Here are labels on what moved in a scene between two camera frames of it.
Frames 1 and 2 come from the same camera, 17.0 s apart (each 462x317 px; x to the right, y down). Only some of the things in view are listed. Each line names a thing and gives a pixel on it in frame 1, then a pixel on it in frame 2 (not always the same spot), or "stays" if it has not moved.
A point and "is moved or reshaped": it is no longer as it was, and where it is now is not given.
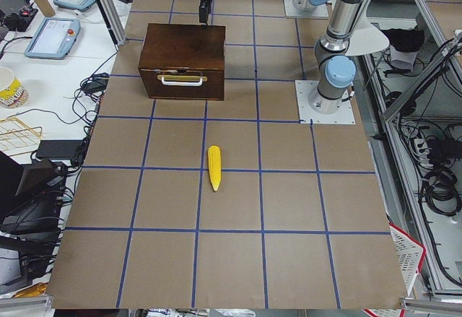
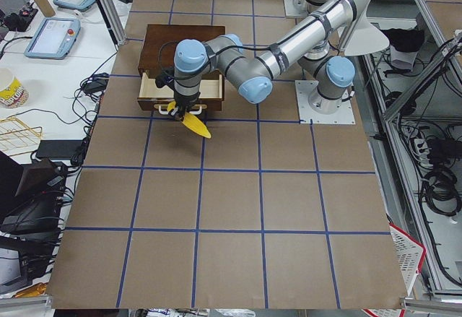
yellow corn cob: (214, 159) to (192, 122)
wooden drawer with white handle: (184, 82) is moved or reshaped
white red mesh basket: (410, 254) stays
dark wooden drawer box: (184, 61) is moved or reshaped
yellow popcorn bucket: (12, 92) stays
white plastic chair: (366, 37) stays
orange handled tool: (37, 289) stays
